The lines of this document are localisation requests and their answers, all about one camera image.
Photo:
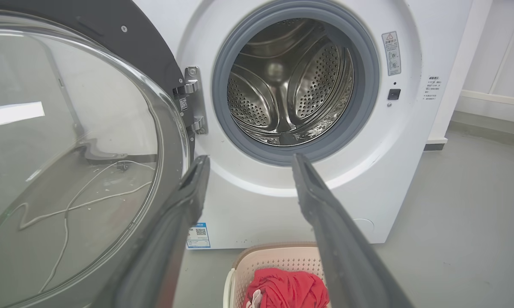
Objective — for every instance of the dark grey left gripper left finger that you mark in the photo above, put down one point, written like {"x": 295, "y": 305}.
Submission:
{"x": 162, "y": 248}

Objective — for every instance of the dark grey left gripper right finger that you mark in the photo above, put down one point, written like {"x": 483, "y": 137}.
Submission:
{"x": 346, "y": 256}

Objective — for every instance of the glass washer door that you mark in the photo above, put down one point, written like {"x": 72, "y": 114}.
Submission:
{"x": 68, "y": 107}

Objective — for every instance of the white front-load washing machine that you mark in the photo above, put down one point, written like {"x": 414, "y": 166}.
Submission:
{"x": 389, "y": 179}

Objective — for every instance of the chrome door hinge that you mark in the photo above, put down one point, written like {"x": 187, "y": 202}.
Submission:
{"x": 195, "y": 98}

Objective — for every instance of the black door latch socket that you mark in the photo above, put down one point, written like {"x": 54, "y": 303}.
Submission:
{"x": 394, "y": 94}

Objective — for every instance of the blue energy label sticker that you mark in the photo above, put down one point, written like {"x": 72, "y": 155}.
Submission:
{"x": 198, "y": 236}

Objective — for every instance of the red garment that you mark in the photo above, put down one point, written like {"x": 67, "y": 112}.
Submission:
{"x": 286, "y": 288}

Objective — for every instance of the beige perforated laundry basket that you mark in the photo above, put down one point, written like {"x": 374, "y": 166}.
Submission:
{"x": 278, "y": 256}

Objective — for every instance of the stainless steel perforated drum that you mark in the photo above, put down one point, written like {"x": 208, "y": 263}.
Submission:
{"x": 282, "y": 85}

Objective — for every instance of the white warning label sticker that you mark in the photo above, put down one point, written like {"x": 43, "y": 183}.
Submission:
{"x": 391, "y": 53}

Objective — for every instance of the white panelled furniture frame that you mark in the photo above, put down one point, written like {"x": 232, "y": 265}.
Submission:
{"x": 462, "y": 64}

